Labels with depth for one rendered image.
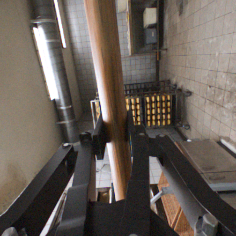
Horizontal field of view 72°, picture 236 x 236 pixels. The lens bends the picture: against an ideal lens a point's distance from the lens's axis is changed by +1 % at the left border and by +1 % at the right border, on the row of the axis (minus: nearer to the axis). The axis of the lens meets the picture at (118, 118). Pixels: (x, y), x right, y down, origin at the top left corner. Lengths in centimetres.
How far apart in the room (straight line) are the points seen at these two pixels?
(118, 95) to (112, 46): 5
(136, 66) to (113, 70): 500
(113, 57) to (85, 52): 506
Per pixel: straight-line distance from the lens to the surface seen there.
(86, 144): 16
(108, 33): 17
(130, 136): 16
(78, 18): 535
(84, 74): 527
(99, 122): 19
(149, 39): 454
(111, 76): 17
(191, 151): 207
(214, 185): 159
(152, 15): 462
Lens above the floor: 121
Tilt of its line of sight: 2 degrees up
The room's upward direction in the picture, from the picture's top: 95 degrees counter-clockwise
